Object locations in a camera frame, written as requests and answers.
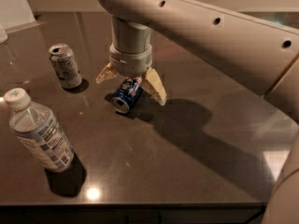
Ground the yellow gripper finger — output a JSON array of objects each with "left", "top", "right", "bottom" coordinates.
[
  {"left": 142, "top": 68, "right": 166, "bottom": 105},
  {"left": 95, "top": 63, "right": 118, "bottom": 84}
]

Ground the clear plastic water bottle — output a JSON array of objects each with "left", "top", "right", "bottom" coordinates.
[{"left": 4, "top": 88, "right": 75, "bottom": 173}]

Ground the blue pepsi can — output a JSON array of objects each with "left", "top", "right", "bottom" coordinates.
[{"left": 111, "top": 77, "right": 143, "bottom": 114}]

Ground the green and white soda can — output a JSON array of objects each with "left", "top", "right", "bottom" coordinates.
[{"left": 49, "top": 43, "right": 82, "bottom": 90}]

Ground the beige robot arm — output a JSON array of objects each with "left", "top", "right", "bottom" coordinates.
[{"left": 97, "top": 0, "right": 299, "bottom": 123}]

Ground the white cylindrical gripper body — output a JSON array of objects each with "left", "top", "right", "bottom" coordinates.
[{"left": 109, "top": 16, "right": 152, "bottom": 77}]

